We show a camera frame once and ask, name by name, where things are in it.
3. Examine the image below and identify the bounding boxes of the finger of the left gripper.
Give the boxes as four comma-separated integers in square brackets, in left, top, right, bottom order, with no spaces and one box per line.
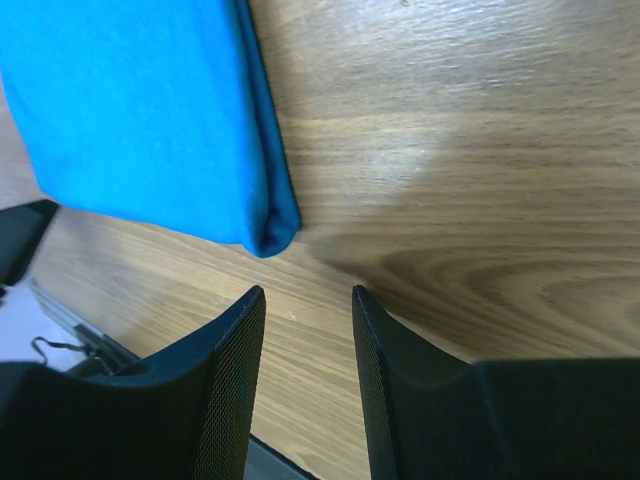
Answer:
[1,200,59,285]

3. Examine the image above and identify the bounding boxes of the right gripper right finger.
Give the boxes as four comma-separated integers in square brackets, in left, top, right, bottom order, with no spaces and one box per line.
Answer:
[352,286,639,479]

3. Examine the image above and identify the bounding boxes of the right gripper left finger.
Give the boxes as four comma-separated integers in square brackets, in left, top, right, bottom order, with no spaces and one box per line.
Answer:
[1,286,265,479]

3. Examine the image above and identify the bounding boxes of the aluminium frame rail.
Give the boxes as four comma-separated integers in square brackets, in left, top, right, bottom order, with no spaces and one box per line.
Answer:
[30,280,140,377]

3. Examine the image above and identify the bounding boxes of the blue t-shirt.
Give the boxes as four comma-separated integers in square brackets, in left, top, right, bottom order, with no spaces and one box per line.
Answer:
[1,1,301,258]

